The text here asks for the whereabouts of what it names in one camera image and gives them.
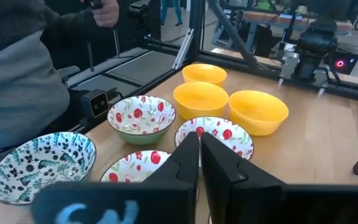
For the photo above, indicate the black metal rig frame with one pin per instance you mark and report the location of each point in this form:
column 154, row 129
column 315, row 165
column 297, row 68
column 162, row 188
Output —
column 199, row 31

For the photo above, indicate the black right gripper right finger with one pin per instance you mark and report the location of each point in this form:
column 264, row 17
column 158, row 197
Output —
column 259, row 205

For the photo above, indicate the yellow plastic bowl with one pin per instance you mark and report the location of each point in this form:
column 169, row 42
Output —
column 200, row 99
column 204, row 74
column 258, row 113

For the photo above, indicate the red floral green bowl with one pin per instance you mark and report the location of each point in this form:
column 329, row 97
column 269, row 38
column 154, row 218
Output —
column 225, row 133
column 129, row 168
column 141, row 118

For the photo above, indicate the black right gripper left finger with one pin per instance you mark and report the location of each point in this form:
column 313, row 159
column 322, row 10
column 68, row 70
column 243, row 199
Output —
column 166, row 193

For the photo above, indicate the black floral teal bowl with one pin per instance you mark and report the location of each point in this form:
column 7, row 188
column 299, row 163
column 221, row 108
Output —
column 42, row 165

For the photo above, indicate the wooden workbench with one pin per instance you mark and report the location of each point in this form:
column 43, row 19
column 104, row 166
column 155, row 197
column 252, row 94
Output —
column 259, row 15

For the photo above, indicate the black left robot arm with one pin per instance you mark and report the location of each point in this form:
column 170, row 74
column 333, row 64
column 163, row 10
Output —
column 317, row 46

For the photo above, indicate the silver aluminium bracket bar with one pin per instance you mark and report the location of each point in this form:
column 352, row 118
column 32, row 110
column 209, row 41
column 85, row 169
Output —
column 183, row 48

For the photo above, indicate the black mini computer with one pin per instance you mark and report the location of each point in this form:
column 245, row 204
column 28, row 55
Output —
column 346, row 63

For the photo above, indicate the person's hand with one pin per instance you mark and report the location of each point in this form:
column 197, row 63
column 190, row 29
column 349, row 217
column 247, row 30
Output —
column 106, row 15

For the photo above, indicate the person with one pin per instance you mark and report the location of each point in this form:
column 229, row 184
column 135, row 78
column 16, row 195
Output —
column 17, row 87
column 171, row 12

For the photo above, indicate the black table-level camera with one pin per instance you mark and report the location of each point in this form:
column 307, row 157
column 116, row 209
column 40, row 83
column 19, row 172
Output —
column 95, row 104

